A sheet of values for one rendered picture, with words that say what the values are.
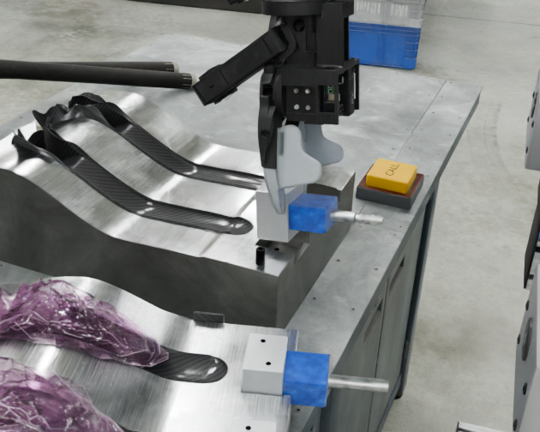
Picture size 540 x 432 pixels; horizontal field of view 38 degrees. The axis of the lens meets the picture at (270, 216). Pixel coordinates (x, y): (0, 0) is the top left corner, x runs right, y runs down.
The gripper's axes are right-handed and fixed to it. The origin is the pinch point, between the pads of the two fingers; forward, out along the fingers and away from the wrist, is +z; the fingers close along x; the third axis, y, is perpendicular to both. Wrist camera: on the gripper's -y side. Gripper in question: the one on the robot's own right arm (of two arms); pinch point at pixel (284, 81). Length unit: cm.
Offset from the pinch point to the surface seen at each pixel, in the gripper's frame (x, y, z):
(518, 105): 253, 16, 95
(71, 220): -36.0, -10.8, 6.1
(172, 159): -17.4, -8.3, 6.3
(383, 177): -0.3, 15.7, 11.4
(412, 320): 46, 16, 70
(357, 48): 270, -67, 87
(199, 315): -42.0, 8.3, 8.9
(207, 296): -36.0, 6.2, 11.2
